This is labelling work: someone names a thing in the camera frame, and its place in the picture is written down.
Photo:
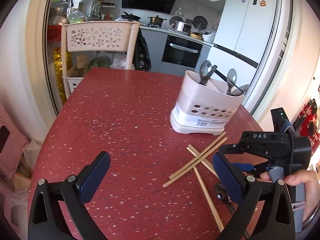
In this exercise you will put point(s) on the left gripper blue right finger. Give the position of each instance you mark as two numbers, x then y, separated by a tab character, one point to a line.
243	192

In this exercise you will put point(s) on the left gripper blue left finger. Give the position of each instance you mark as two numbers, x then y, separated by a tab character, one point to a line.
79	190

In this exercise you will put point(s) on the dark plastic spoon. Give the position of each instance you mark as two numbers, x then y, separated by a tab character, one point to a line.
231	80
206	71
222	195
236	91

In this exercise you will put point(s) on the person right hand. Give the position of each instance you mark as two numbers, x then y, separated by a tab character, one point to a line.
312	190

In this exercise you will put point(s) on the white plastic utensil caddy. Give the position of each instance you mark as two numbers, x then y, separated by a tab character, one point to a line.
203	109

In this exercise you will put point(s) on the white refrigerator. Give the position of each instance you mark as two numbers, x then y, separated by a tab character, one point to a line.
242	36

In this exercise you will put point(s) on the black plastic bag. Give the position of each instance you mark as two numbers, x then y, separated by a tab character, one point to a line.
141	57

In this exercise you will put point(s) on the black built-in oven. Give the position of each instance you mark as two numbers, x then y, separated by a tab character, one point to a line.
181	51

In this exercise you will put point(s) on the pink perforated storage cart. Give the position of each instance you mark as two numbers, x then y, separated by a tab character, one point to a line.
114	36

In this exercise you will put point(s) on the silver rice cooker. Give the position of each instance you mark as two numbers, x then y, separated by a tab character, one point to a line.
183	27

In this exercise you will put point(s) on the black wok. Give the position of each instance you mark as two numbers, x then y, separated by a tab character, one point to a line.
130	17

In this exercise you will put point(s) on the steel cooking pot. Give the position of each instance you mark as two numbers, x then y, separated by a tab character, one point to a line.
156	20

